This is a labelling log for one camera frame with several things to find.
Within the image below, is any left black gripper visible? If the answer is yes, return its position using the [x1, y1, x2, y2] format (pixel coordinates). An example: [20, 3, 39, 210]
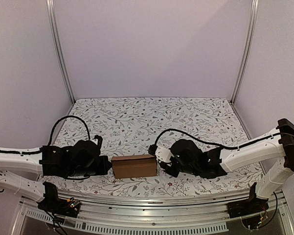
[68, 156, 112, 178]

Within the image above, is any brown cardboard box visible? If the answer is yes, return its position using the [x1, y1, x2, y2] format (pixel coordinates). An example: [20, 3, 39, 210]
[111, 155, 157, 179]

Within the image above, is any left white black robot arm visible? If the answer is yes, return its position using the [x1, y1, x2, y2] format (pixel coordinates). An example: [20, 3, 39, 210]
[0, 138, 112, 212]

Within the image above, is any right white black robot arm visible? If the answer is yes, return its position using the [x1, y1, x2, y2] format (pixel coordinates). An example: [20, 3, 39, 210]
[154, 118, 294, 213]

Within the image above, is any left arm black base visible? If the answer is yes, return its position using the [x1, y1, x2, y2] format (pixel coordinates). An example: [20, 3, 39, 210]
[38, 197, 81, 218]

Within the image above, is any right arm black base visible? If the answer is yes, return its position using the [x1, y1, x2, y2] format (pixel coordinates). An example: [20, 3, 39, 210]
[226, 197, 269, 218]

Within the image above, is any floral patterned table mat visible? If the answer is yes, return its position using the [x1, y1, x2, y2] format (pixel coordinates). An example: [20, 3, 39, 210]
[39, 98, 264, 197]

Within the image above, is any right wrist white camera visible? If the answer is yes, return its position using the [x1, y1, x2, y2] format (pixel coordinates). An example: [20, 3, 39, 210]
[148, 144, 174, 165]

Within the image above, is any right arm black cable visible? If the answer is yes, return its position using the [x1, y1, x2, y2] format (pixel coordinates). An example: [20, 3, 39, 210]
[153, 128, 245, 150]

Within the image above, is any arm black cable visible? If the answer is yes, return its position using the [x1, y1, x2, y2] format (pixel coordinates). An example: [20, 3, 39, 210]
[153, 128, 245, 150]
[47, 115, 91, 147]

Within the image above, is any front aluminium rail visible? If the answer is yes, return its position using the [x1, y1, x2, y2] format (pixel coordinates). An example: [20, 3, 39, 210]
[19, 190, 287, 233]

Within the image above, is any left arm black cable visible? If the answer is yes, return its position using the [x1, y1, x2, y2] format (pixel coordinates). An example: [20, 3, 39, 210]
[47, 115, 91, 147]

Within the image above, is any left aluminium frame post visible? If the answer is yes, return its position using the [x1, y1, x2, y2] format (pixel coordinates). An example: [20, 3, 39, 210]
[46, 0, 76, 105]

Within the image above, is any aluminium frame post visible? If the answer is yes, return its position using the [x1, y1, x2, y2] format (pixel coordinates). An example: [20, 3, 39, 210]
[46, 0, 76, 105]
[230, 0, 259, 106]

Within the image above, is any right aluminium frame post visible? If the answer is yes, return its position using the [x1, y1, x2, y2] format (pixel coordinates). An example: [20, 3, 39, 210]
[230, 0, 259, 106]

